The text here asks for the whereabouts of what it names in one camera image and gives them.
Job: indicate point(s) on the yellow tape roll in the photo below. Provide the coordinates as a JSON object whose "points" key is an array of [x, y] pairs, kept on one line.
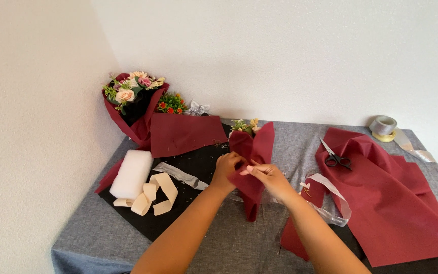
{"points": [[384, 137]]}

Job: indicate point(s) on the silver ribbon roll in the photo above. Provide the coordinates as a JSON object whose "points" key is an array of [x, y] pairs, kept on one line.
{"points": [[383, 124]]}

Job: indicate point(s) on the small dark red paper piece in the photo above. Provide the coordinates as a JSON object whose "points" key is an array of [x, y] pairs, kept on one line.
{"points": [[108, 177]]}

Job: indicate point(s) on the green sprig with orange flowers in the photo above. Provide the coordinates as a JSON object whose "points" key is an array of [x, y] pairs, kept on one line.
{"points": [[171, 103]]}

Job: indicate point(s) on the large crumpled dark red paper sheet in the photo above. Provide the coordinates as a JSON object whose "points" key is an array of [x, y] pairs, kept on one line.
{"points": [[386, 198]]}

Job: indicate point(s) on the large finished bouquet in red wrap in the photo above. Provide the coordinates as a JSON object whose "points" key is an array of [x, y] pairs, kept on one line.
{"points": [[133, 99]]}

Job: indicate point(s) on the white foam block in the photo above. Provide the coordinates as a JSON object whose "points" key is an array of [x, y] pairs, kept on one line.
{"points": [[132, 175]]}

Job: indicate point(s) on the person's left fingers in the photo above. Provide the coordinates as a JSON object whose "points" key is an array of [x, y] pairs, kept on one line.
{"points": [[234, 158]]}

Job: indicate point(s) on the translucent white ribbon strip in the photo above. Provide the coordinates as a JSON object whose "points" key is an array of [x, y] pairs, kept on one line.
{"points": [[337, 194]]}

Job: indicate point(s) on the person's left hand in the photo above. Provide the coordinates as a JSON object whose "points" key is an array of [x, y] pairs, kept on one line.
{"points": [[223, 167]]}

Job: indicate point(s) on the cream ribbon strip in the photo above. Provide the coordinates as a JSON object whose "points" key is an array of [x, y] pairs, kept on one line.
{"points": [[165, 190]]}

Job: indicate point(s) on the silver ribbon bow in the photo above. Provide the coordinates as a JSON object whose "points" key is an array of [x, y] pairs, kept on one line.
{"points": [[198, 109]]}

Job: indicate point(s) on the small bouquet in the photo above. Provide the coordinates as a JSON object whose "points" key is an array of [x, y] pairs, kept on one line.
{"points": [[255, 146]]}

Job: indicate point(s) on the silver ribbon strip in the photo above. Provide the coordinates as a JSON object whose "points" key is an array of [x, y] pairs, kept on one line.
{"points": [[179, 175]]}

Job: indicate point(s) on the black paper sheet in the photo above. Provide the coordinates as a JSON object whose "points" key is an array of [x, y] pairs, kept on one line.
{"points": [[196, 161]]}

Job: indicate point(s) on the person's right hand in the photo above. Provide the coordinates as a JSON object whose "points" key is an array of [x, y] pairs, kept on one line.
{"points": [[274, 180]]}

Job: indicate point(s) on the grey tablecloth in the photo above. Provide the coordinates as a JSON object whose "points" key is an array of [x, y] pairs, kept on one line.
{"points": [[241, 247]]}

